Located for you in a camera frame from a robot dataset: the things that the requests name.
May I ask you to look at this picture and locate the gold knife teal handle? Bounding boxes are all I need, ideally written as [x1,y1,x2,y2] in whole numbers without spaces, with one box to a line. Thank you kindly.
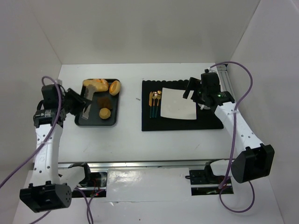
[149,91,153,118]

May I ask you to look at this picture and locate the long bread roll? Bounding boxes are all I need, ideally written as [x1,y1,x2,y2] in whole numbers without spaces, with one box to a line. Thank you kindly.
[83,79,101,92]

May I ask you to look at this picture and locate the black placemat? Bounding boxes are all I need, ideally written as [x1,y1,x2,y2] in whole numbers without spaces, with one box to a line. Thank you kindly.
[142,80,224,132]

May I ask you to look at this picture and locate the white round cup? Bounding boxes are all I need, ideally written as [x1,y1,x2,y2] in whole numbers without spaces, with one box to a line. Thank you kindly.
[198,104,210,110]

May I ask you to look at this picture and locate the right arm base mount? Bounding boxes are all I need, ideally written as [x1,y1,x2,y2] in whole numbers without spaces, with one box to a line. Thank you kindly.
[185,161,224,196]

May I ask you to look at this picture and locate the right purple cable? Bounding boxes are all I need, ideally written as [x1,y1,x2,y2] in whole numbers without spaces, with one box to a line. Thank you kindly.
[210,61,256,212]

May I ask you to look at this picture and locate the steel tongs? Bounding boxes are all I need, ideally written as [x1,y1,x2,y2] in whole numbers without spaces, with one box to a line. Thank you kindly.
[82,84,97,119]

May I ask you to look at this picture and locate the purple cable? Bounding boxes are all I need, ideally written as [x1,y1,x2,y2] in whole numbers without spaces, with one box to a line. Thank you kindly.
[0,76,106,224]
[210,61,256,212]

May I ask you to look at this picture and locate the split orange bun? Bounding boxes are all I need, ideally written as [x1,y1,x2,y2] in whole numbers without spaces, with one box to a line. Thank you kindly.
[109,80,121,96]

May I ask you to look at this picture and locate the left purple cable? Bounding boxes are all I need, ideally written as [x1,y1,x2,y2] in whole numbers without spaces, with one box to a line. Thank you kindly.
[0,76,106,224]

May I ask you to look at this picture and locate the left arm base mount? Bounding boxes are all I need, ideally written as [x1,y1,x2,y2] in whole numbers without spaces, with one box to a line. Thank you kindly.
[67,162,108,197]

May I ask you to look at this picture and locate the chocolate croissant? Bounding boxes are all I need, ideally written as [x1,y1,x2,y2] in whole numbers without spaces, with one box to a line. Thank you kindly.
[97,97,112,110]

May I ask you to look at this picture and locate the black baking tray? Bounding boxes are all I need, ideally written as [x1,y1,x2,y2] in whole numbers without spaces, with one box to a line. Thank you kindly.
[74,78,121,127]

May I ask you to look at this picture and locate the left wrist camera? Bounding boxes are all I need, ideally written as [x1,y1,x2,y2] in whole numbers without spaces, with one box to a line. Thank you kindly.
[42,84,62,104]

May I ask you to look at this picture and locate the gold spoon teal handle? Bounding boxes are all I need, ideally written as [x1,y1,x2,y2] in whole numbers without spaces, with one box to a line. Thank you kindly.
[151,91,158,118]

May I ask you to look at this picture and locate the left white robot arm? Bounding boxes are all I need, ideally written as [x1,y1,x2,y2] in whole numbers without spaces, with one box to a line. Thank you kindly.
[19,84,91,213]

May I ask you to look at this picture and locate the white square plate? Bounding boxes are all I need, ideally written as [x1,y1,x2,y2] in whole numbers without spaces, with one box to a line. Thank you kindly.
[160,88,197,120]

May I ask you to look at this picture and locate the round bread roll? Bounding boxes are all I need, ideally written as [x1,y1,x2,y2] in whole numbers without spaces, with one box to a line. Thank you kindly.
[99,108,111,119]

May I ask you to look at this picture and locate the aluminium table rail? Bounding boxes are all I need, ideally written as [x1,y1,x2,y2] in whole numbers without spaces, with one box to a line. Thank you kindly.
[58,158,241,170]

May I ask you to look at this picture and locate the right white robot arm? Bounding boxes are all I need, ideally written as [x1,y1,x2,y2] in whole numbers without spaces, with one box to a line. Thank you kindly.
[183,72,275,183]

